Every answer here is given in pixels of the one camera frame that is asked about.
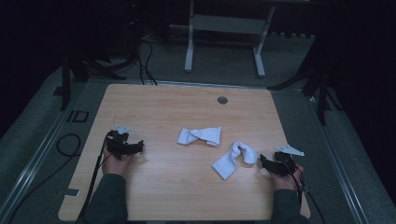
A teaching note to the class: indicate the black floor tape marks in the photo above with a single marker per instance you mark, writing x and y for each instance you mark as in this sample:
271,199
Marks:
77,116

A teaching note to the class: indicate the white metal desk frame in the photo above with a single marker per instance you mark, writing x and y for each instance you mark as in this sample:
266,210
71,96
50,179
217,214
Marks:
227,28

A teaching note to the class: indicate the person's left hand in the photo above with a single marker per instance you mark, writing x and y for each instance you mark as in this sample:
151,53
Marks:
115,165

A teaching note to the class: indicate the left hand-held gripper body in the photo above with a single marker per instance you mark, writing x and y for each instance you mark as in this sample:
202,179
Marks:
118,143

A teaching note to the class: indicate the person's right hand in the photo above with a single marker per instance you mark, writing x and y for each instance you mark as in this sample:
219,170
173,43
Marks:
288,182

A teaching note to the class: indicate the white sock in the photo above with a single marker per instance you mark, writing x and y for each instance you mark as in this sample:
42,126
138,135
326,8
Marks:
232,160
200,136

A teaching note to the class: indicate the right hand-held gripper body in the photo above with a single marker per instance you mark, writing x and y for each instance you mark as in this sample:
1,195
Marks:
284,161

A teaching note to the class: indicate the black tripod stand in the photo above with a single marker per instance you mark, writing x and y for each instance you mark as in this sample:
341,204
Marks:
77,68
317,81

